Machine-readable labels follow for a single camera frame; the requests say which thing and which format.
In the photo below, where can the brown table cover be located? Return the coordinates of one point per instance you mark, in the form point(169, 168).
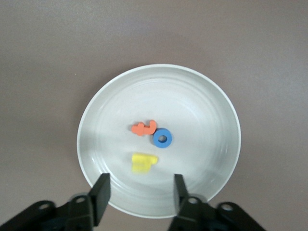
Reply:
point(48, 72)

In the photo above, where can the orange foam letter t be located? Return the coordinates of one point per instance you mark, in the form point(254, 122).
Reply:
point(142, 130)

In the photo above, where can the blue foam letter o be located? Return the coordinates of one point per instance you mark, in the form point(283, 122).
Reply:
point(156, 139)

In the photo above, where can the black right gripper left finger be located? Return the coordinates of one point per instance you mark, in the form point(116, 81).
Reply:
point(99, 199)

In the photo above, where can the beige round plate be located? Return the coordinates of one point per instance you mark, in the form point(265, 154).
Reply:
point(192, 108)

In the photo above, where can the yellow foam letter h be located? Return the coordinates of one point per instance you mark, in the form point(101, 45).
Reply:
point(140, 163)

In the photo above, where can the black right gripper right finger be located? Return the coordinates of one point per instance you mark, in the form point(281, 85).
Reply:
point(181, 202)

